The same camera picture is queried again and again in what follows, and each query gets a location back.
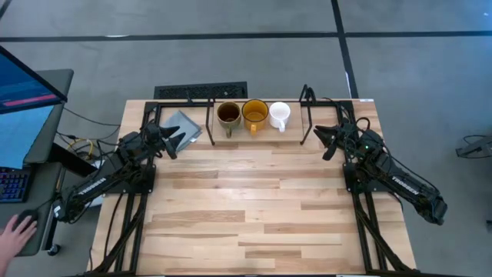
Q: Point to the black-framed computer monitor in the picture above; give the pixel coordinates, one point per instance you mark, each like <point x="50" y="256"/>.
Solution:
<point x="23" y="84"/>

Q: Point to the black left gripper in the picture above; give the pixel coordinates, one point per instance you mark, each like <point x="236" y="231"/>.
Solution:
<point x="159" y="143"/>

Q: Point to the backlit black keyboard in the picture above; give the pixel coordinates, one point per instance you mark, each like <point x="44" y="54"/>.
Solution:
<point x="13" y="184"/>

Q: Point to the grey desk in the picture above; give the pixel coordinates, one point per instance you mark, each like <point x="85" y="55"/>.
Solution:
<point x="42" y="181"/>

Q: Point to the light blue computer screen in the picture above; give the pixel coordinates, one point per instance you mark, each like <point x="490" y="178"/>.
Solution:
<point x="19" y="134"/>

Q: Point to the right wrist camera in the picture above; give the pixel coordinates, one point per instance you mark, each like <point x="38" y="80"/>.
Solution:
<point x="347" y="129"/>

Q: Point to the black floor stand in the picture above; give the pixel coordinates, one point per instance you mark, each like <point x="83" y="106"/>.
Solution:
<point x="476" y="147"/>

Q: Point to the yellow mug with dark rim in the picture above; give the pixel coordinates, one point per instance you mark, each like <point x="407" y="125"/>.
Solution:
<point x="254" y="113"/>

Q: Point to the person's hand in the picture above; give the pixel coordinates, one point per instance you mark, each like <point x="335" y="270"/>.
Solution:
<point x="15" y="238"/>

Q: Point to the black perforated bracket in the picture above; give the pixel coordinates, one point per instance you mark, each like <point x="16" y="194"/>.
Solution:
<point x="200" y="91"/>

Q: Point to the black computer mouse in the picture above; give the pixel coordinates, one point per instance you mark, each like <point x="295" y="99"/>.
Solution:
<point x="28" y="215"/>

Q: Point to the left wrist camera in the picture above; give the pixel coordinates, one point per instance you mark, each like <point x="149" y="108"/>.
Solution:
<point x="152" y="131"/>

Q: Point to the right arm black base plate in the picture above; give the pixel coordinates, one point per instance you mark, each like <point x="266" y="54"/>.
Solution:
<point x="351" y="181"/>

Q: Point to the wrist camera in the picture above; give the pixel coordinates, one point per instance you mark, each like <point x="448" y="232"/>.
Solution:
<point x="152" y="131"/>
<point x="347" y="129"/>

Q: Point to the black desk caster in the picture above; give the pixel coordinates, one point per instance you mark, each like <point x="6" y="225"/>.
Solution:
<point x="54" y="250"/>

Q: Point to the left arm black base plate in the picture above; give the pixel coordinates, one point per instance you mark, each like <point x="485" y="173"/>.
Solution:
<point x="142" y="184"/>

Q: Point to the grey cloth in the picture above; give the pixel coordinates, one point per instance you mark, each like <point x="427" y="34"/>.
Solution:
<point x="184" y="122"/>

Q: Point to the olive brown ceramic mug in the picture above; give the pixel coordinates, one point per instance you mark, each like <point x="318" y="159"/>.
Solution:
<point x="228" y="113"/>

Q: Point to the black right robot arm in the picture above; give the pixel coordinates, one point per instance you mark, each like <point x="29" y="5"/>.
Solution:
<point x="407" y="186"/>

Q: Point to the white ceramic mug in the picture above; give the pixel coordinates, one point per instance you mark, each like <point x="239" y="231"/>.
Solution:
<point x="280" y="111"/>

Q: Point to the black aluminium table frame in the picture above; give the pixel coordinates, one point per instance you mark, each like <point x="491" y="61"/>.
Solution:
<point x="173" y="104"/>

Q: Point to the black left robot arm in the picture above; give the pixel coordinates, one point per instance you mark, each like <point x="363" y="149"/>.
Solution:
<point x="92" y="186"/>

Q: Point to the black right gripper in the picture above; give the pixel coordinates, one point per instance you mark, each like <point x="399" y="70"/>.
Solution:
<point x="348" y="143"/>

